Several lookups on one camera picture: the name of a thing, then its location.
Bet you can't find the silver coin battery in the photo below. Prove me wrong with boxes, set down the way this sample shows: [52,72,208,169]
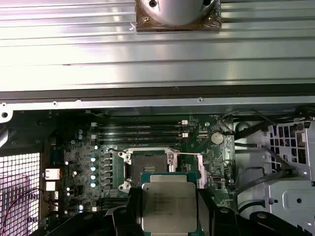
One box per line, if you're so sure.
[210,130,224,145]

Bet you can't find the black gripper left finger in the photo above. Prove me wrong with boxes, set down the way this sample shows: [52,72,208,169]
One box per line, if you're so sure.
[31,188,143,236]

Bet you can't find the black PC case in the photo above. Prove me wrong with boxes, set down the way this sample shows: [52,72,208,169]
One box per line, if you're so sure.
[0,85,315,236]

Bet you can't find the green motherboard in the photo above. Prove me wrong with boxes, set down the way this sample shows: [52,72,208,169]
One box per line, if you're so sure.
[49,113,236,222]

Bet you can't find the thick black cable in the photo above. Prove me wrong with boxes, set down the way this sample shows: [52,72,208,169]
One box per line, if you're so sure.
[236,168,295,197]

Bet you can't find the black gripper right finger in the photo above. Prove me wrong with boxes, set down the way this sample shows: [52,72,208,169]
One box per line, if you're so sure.
[196,189,315,236]

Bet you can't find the silver drive bracket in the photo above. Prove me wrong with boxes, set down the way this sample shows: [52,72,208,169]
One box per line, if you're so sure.
[267,180,315,223]

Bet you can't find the silver CPU green edge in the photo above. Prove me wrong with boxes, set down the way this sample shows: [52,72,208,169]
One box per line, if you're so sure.
[139,172,200,233]

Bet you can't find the metal socket cover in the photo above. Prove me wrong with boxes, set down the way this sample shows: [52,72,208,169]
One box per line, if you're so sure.
[194,152,210,190]

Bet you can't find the square brown base plate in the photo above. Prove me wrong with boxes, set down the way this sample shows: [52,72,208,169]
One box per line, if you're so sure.
[135,0,222,32]

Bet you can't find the CPU socket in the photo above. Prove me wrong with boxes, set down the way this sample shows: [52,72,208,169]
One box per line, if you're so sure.
[117,147,182,193]

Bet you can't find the black RAM slot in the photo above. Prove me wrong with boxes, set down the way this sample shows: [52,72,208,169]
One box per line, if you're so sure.
[90,119,188,126]
[90,132,188,138]
[90,125,188,131]
[90,138,188,146]

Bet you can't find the perforated silver drive cage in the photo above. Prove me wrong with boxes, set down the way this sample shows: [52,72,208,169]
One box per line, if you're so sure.
[268,120,315,177]

